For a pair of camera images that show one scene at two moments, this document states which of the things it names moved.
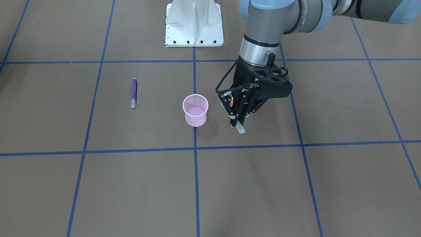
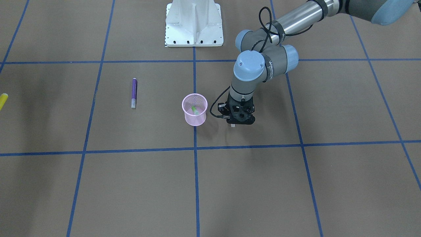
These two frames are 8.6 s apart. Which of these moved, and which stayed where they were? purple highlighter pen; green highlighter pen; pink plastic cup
Moved: green highlighter pen
Stayed: pink plastic cup; purple highlighter pen
